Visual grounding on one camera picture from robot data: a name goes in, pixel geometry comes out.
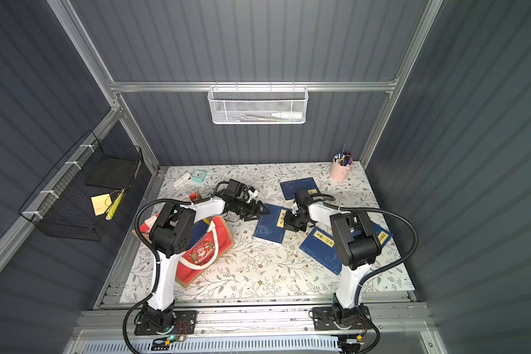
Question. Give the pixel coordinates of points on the white eraser block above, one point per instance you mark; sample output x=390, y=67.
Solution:
x=181, y=181

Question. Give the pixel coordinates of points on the pink pen cup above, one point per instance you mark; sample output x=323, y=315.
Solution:
x=341, y=165

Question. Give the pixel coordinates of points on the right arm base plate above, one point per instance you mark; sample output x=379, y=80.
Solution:
x=329, y=318

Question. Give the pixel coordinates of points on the yellow pen in basket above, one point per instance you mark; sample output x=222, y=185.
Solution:
x=111, y=211

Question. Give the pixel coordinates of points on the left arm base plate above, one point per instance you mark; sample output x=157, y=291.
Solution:
x=150, y=322

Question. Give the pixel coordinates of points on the white wire wall basket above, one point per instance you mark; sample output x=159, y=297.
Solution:
x=252, y=104

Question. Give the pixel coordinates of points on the black tray in side basket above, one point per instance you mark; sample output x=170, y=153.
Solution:
x=113, y=173

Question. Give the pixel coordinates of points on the black wire side basket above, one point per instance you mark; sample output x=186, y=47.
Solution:
x=61, y=204

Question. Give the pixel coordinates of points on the blue book yellow label back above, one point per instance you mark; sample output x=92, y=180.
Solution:
x=199, y=231

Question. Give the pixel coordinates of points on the yellow sticky note pad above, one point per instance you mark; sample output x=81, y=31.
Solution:
x=101, y=204

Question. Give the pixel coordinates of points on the white marker in basket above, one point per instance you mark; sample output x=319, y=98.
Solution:
x=287, y=116

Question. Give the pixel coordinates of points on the mint green small box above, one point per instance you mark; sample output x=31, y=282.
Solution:
x=198, y=176

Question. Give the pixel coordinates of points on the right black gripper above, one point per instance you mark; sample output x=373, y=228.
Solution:
x=295, y=220

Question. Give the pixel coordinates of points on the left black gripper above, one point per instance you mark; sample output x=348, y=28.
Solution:
x=249, y=207

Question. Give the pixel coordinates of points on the jute canvas bag red trim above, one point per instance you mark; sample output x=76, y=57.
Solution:
x=199, y=248

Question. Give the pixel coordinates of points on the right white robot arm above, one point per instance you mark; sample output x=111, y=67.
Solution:
x=357, y=245

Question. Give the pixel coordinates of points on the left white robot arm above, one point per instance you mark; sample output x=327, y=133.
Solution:
x=161, y=298

